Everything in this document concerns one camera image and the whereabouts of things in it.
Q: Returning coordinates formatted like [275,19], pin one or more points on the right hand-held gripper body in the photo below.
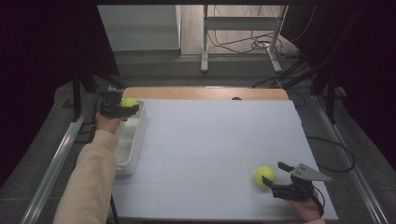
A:
[300,186]

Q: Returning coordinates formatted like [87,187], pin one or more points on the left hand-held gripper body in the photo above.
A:
[111,105]

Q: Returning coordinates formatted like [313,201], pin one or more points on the yellow tennis ball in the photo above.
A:
[128,102]
[265,175]

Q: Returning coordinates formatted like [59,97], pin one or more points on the white plastic bin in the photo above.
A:
[130,146]

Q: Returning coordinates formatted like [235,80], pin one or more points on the person's left hand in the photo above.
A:
[107,123]

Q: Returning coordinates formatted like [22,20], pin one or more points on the person's right hand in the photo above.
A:
[308,210]

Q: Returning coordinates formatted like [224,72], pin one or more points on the black stand leg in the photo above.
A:
[76,96]
[331,96]

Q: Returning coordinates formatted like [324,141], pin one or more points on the white table cover board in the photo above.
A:
[211,140]

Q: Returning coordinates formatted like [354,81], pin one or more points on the wooden table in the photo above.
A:
[202,93]

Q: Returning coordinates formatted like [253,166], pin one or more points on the white cabinet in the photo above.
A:
[140,28]

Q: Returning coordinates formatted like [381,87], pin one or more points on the grey metal stand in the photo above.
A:
[239,23]

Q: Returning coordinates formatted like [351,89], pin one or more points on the metal floor rail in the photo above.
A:
[351,161]
[53,174]

